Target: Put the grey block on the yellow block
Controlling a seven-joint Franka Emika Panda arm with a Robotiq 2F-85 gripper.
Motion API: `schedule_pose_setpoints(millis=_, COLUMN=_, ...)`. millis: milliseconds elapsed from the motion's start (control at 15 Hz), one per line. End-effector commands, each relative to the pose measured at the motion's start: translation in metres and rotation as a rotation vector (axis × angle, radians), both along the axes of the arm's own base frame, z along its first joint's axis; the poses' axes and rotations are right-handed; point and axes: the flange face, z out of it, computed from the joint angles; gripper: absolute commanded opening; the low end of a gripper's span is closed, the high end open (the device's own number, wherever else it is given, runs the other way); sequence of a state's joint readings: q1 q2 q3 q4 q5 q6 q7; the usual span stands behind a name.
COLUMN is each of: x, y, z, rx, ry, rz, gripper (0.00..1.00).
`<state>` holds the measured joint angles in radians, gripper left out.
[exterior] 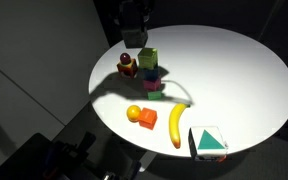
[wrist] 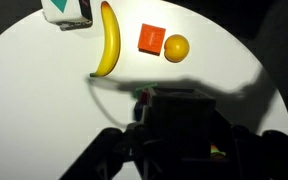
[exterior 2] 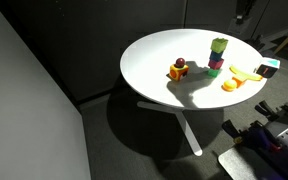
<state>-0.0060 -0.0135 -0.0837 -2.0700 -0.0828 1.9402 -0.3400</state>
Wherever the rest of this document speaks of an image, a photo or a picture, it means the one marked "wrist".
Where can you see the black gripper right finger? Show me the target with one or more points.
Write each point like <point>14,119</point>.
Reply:
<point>270,156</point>

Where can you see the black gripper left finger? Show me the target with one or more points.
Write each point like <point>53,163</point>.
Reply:
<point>107,153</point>

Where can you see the blue block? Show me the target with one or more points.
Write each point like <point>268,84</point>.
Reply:
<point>139,111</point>

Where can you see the magenta block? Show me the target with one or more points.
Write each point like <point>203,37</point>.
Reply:
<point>144,97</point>

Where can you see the green block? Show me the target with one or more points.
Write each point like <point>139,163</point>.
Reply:
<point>144,89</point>

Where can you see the orange block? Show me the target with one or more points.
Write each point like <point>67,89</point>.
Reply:
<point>151,39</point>

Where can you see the yellow banana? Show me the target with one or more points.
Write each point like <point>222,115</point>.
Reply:
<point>110,43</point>

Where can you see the orange fruit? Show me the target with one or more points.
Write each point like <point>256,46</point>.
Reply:
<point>176,48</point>

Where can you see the white cube with teal triangle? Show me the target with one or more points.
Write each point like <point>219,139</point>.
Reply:
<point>67,11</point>

